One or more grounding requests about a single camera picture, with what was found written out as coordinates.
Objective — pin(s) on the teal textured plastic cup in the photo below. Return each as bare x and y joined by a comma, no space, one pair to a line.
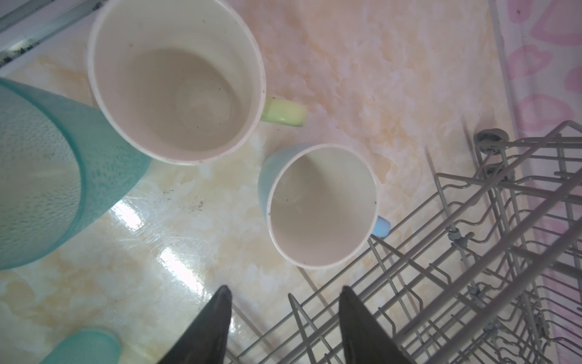
62,167

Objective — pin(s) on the light green ceramic mug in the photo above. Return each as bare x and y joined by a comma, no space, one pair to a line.
181,81

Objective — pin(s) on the grey wire dish rack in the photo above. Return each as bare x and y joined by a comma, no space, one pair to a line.
486,270

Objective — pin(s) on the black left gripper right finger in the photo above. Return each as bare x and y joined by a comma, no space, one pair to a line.
364,340

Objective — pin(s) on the light blue ceramic mug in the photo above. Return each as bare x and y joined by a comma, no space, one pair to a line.
320,203

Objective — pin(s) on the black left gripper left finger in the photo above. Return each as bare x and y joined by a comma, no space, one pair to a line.
205,340

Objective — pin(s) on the teal plastic cup front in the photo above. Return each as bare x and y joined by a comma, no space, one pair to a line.
86,346

